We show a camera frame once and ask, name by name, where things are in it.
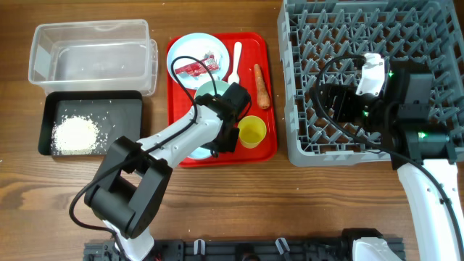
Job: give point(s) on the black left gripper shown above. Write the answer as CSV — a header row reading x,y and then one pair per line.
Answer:
x,y
230,144

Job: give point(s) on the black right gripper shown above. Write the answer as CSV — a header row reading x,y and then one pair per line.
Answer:
x,y
345,95

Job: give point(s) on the white plastic spoon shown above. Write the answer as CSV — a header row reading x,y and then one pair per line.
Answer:
x,y
234,76

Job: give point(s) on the mint green bowl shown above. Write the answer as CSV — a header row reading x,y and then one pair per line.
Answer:
x,y
218,87

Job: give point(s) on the yellow plastic cup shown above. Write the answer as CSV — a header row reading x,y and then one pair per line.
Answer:
x,y
252,131

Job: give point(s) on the orange carrot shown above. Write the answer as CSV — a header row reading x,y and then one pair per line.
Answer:
x,y
263,99

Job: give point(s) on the red snack wrapper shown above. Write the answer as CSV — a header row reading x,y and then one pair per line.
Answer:
x,y
196,69

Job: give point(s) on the light blue bowl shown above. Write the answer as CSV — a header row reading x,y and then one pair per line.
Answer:
x,y
201,153

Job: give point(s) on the light blue plate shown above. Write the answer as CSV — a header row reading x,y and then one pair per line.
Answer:
x,y
197,45

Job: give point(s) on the white tissue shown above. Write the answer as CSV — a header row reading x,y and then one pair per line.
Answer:
x,y
213,64

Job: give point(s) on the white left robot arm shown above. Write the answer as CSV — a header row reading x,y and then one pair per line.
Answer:
x,y
127,189

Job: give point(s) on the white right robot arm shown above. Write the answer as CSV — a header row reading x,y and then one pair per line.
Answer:
x,y
385,105

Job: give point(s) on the grey dishwasher rack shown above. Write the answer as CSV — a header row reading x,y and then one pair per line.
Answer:
x,y
310,33

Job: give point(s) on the black waste tray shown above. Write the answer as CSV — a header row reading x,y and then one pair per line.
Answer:
x,y
118,113

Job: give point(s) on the red plastic tray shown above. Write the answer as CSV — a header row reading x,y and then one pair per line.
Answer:
x,y
178,99

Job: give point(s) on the clear plastic bin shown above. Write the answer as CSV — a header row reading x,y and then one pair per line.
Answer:
x,y
104,55

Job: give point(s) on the white rice pile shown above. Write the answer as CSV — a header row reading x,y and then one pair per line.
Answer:
x,y
77,135

